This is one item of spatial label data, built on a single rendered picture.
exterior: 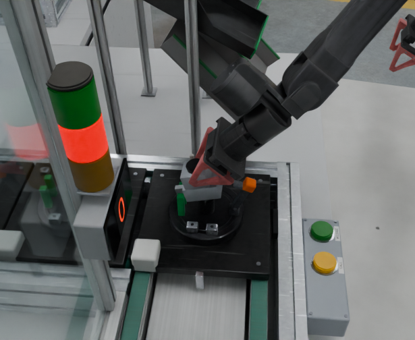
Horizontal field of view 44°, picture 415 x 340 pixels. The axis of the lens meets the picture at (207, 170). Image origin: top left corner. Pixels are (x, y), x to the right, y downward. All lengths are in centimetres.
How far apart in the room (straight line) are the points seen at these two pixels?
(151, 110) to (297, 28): 222
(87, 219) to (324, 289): 44
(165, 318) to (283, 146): 56
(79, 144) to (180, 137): 74
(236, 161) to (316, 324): 30
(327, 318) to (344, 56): 41
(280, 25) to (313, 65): 277
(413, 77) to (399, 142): 185
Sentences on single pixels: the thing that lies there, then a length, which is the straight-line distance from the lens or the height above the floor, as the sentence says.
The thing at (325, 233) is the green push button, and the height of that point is 97.
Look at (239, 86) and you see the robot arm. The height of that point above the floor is 128.
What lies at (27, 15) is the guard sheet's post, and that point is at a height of 149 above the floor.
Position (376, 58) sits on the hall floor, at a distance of 330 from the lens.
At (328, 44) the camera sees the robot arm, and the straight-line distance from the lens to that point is 75.
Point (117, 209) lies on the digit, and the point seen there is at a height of 122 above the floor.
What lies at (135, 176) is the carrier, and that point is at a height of 97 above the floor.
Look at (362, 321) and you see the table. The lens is 101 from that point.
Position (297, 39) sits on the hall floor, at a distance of 338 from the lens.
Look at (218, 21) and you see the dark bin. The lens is 102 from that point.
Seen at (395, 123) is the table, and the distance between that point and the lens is 141.
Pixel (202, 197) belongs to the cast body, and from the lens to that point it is 90.
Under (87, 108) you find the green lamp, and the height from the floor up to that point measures 138.
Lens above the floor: 172
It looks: 45 degrees down
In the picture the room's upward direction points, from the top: 1 degrees counter-clockwise
